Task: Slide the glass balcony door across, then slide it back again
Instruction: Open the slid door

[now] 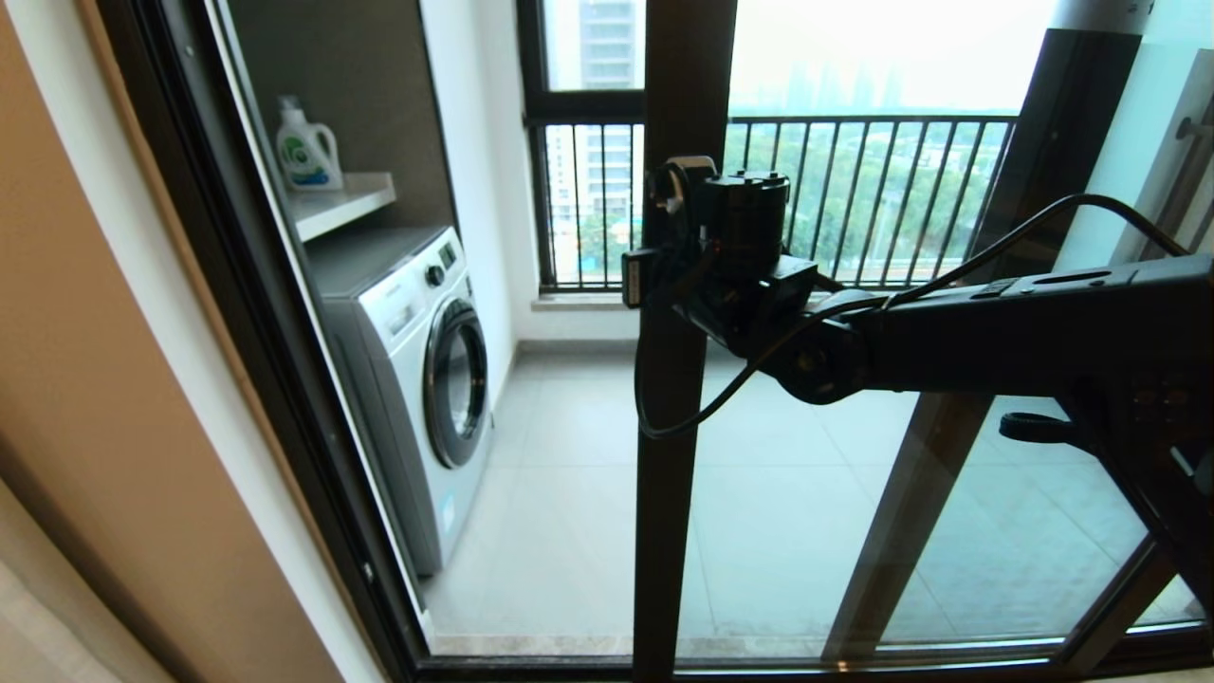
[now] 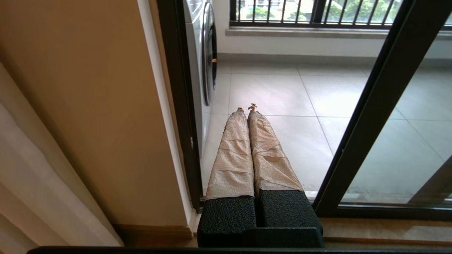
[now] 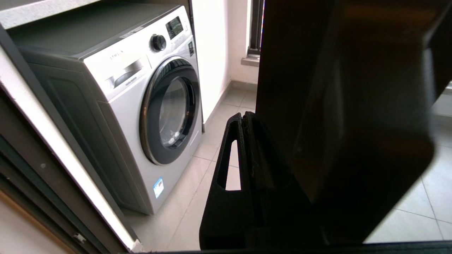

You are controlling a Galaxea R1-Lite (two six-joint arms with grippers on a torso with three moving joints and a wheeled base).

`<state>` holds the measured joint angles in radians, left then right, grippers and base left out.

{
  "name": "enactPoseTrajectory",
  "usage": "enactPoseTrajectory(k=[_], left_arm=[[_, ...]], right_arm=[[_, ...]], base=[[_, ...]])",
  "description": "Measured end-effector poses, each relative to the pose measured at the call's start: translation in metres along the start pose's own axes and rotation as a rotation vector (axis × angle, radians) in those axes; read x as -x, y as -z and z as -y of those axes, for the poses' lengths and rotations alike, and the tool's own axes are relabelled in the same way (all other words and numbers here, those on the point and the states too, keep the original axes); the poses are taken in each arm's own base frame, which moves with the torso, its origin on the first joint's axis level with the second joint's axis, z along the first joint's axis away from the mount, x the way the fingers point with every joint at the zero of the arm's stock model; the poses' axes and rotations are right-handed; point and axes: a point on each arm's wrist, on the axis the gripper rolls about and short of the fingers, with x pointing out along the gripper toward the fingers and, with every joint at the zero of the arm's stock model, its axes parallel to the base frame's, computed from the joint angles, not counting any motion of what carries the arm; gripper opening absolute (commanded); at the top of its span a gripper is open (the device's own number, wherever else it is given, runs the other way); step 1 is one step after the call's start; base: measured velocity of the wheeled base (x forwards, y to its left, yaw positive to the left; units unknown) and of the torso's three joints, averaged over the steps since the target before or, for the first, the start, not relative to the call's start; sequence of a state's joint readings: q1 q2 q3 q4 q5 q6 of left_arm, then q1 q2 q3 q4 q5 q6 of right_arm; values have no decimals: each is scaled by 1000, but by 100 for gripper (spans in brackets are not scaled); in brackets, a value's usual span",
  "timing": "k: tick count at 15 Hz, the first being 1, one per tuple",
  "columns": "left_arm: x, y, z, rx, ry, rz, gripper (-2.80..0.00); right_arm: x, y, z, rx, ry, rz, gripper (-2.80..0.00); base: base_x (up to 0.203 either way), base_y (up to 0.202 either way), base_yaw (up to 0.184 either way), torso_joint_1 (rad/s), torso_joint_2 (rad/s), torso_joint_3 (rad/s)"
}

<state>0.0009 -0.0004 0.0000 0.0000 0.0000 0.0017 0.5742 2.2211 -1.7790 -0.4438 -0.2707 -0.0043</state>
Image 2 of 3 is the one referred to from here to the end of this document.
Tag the brown wooden baseboard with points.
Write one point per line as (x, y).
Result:
(155, 233)

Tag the dark framed fixed glass panel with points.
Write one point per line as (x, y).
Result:
(436, 187)

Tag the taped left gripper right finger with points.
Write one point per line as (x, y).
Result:
(275, 169)

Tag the white curtain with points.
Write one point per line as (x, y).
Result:
(35, 194)

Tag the dark window frame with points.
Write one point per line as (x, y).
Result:
(319, 10)

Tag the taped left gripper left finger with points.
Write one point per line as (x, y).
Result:
(231, 169)

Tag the black metal balcony railing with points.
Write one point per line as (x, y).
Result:
(282, 24)

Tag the grey stone window sill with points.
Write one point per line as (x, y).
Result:
(300, 32)

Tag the dark framed sliding glass door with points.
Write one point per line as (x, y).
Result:
(381, 98)

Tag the white front-load washing machine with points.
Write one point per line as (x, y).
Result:
(197, 70)

